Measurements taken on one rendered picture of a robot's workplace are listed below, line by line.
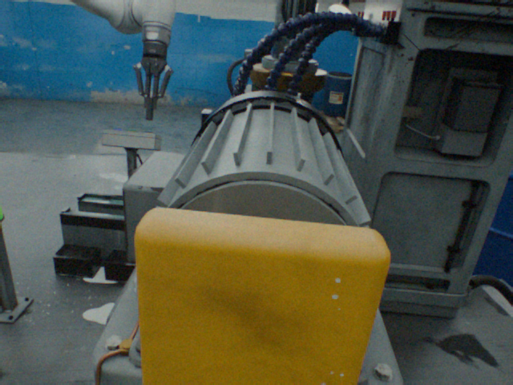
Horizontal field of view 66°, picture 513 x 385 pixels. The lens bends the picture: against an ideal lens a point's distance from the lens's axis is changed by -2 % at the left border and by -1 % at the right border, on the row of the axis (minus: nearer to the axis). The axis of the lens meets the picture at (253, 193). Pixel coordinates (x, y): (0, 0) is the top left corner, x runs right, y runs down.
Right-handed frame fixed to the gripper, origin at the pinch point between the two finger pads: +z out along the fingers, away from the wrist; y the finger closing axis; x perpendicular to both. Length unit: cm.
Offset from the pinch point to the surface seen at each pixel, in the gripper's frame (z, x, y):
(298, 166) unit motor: 15, -101, 40
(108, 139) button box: 11.2, -3.5, -11.3
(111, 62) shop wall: -121, 465, -202
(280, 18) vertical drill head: -17, -40, 38
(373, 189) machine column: 18, -43, 61
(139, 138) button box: 9.8, -3.5, -1.6
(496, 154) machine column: 8, -47, 84
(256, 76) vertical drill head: -5, -38, 34
